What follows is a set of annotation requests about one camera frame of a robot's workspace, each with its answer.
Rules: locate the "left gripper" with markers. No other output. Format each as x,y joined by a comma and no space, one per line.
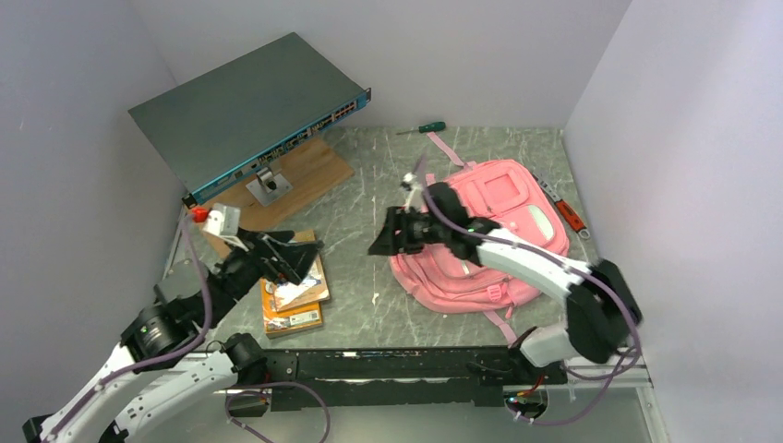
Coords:
293,258

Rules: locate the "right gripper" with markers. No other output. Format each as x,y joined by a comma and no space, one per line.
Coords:
390,242

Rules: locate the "orange cover book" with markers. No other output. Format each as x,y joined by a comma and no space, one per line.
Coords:
287,298

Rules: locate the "orange bottom book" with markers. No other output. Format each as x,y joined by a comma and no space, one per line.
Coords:
278,326

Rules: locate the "pink backpack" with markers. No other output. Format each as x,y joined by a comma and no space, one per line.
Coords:
505,192

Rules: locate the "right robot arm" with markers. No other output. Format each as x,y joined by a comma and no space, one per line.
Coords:
600,312

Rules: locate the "wooden board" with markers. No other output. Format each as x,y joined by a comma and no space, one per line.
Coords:
313,169

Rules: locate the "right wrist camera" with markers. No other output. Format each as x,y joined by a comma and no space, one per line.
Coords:
411,186

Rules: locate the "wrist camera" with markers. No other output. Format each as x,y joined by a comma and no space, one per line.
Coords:
411,186
219,220

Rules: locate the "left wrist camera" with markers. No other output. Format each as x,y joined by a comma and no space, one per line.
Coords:
219,220

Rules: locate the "green handled screwdriver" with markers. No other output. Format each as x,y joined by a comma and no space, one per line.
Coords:
427,128

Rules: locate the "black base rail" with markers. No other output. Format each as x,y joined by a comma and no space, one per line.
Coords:
482,376

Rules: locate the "grey network switch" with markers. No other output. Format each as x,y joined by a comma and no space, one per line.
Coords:
223,126

